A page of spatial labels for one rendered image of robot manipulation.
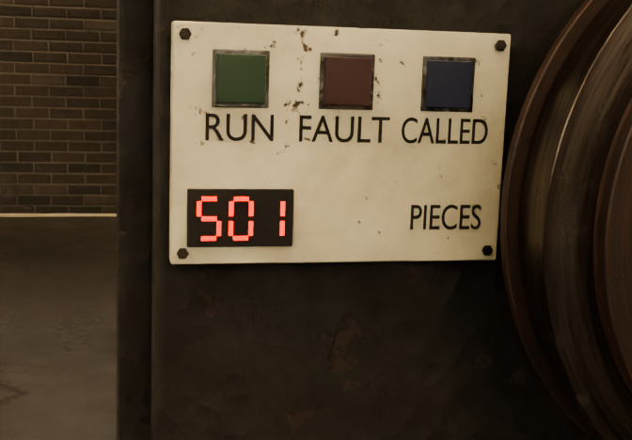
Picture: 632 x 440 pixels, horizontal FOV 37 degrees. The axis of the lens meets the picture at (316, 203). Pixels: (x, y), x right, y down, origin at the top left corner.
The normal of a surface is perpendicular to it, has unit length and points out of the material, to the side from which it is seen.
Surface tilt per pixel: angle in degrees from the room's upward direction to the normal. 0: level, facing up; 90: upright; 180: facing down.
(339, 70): 90
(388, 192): 90
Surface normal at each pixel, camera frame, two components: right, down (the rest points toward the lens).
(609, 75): 0.20, 0.17
